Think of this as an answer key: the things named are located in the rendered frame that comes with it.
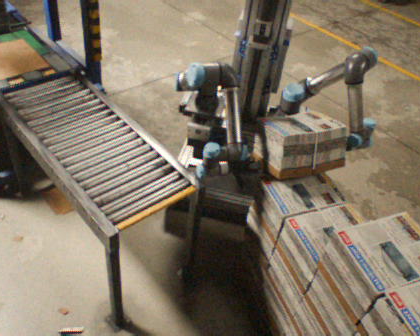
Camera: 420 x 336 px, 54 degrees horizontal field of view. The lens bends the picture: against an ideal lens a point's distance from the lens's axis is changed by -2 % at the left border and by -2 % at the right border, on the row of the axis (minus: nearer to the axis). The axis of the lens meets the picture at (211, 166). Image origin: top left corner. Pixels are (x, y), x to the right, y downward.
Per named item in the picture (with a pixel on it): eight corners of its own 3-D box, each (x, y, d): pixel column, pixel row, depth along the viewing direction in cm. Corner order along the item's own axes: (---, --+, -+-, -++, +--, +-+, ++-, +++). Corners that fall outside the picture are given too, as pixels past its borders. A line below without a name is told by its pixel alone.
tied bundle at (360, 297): (385, 244, 187) (407, 210, 172) (429, 300, 168) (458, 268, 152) (315, 265, 175) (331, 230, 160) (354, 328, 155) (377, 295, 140)
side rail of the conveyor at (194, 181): (204, 201, 216) (207, 184, 208) (196, 205, 213) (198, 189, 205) (77, 83, 284) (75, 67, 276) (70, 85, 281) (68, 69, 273)
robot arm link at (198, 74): (197, 92, 252) (223, 85, 200) (172, 92, 248) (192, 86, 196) (196, 71, 250) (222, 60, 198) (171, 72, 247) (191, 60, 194)
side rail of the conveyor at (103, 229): (120, 248, 188) (119, 232, 180) (109, 254, 185) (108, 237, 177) (3, 106, 256) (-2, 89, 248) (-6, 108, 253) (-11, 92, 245)
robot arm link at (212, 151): (225, 140, 204) (222, 157, 211) (202, 141, 201) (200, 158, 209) (229, 150, 199) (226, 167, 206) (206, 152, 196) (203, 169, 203)
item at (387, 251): (405, 212, 171) (406, 211, 171) (455, 269, 152) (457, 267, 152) (332, 231, 159) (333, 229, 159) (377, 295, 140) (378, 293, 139)
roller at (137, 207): (191, 187, 212) (191, 180, 209) (109, 230, 186) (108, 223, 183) (184, 182, 215) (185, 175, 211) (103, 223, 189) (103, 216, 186)
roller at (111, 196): (176, 172, 218) (174, 164, 215) (95, 212, 192) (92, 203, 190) (170, 169, 221) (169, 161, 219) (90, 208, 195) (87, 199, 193)
